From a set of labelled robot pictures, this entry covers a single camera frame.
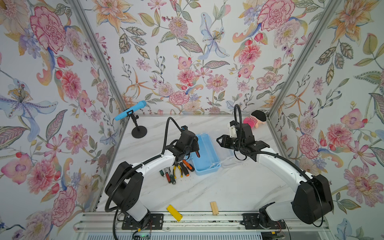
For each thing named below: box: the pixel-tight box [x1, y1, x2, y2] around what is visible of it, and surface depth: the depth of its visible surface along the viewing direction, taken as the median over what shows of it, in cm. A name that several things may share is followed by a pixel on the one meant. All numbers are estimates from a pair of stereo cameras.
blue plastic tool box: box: [190, 133, 221, 176], surface depth 89 cm
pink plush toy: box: [243, 110, 267, 129], surface depth 113 cm
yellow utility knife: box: [166, 204, 183, 222], surface depth 78 cm
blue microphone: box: [114, 100, 148, 121], surface depth 95 cm
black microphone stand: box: [126, 109, 148, 139], surface depth 112 cm
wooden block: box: [210, 201, 219, 216], surface depth 79 cm
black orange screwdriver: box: [179, 162, 190, 177], surface depth 92 cm
